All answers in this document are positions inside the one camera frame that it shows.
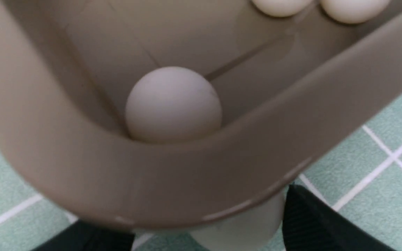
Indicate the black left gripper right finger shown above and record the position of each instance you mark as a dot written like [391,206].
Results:
[309,224]

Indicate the white ping-pong ball with logo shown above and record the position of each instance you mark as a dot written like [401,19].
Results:
[172,104]

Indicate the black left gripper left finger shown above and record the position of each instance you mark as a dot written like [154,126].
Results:
[82,236]

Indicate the olive plastic storage bin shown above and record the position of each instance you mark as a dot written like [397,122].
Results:
[291,89]

